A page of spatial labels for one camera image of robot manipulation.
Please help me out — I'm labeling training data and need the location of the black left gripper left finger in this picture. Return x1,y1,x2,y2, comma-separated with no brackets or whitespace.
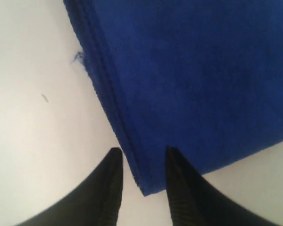
21,147,124,226

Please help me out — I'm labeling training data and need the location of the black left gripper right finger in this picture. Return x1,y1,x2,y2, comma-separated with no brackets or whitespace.
165,146,271,226

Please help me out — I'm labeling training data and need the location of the blue towel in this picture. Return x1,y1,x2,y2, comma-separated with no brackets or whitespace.
64,0,283,196

